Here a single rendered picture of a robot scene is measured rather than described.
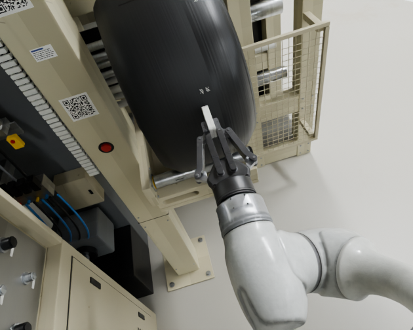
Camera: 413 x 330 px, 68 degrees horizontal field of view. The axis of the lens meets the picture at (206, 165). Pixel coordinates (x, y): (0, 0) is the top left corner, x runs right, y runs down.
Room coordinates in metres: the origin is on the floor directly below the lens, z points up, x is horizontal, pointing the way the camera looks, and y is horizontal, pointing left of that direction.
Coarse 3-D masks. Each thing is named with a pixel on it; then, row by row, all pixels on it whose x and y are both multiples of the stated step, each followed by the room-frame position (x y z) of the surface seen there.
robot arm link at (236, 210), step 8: (248, 192) 0.29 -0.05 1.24; (224, 200) 0.30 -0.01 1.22; (232, 200) 0.28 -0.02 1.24; (240, 200) 0.28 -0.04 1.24; (248, 200) 0.28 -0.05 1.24; (256, 200) 0.28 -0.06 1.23; (216, 208) 0.29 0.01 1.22; (224, 208) 0.28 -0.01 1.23; (232, 208) 0.27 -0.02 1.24; (240, 208) 0.27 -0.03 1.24; (248, 208) 0.26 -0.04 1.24; (256, 208) 0.26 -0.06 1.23; (264, 208) 0.26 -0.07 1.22; (224, 216) 0.27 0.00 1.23; (232, 216) 0.26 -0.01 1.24; (240, 216) 0.25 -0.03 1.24; (248, 216) 0.25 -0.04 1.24; (256, 216) 0.25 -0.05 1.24; (264, 216) 0.25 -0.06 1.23; (224, 224) 0.26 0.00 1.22; (232, 224) 0.25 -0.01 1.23; (240, 224) 0.24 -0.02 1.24; (224, 232) 0.25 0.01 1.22
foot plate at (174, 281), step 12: (192, 240) 0.91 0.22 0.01; (204, 240) 0.89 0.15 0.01; (204, 252) 0.81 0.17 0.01; (168, 264) 0.81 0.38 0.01; (204, 264) 0.74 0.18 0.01; (168, 276) 0.74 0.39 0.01; (180, 276) 0.72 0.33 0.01; (192, 276) 0.70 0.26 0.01; (204, 276) 0.68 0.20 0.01; (168, 288) 0.67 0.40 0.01
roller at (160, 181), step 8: (240, 160) 0.65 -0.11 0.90; (208, 168) 0.65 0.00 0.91; (152, 176) 0.68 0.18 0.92; (160, 176) 0.67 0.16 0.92; (168, 176) 0.66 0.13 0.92; (176, 176) 0.65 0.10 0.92; (184, 176) 0.65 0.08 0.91; (192, 176) 0.65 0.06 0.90; (160, 184) 0.65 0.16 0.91; (168, 184) 0.65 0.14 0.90
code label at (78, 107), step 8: (72, 96) 0.73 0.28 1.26; (80, 96) 0.72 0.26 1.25; (88, 96) 0.72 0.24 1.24; (64, 104) 0.73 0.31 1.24; (72, 104) 0.73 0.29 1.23; (80, 104) 0.73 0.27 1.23; (88, 104) 0.73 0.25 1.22; (72, 112) 0.73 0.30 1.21; (80, 112) 0.73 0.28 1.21; (88, 112) 0.73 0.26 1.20; (96, 112) 0.72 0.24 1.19
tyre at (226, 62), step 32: (96, 0) 0.82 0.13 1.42; (128, 0) 0.72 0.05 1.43; (160, 0) 0.69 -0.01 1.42; (128, 32) 0.65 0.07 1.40; (160, 32) 0.64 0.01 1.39; (192, 32) 0.62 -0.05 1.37; (224, 32) 0.62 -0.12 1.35; (128, 64) 0.61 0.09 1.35; (160, 64) 0.59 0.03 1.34; (192, 64) 0.58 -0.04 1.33; (224, 64) 0.58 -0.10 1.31; (128, 96) 0.59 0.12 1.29; (160, 96) 0.56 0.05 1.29; (192, 96) 0.55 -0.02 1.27; (224, 96) 0.55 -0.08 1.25; (160, 128) 0.54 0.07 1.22; (192, 128) 0.53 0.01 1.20; (224, 128) 0.54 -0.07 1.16; (160, 160) 0.57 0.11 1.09; (192, 160) 0.54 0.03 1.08
